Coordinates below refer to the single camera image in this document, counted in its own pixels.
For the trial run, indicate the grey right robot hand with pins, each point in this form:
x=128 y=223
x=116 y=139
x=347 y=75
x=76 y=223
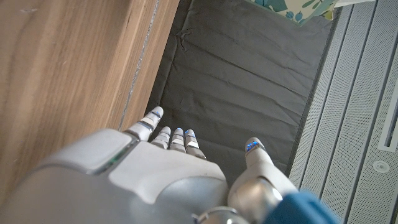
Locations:
x=140 y=174

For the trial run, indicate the teal floral tissue box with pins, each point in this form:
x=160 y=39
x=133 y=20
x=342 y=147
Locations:
x=298 y=9

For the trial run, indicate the black curtain backdrop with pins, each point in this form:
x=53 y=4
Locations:
x=233 y=77

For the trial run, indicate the blue right wrist connector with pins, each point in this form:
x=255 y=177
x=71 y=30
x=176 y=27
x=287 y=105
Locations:
x=301 y=211

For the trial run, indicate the white round ceiling sprinkler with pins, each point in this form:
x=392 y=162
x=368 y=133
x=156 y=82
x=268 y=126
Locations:
x=381 y=166

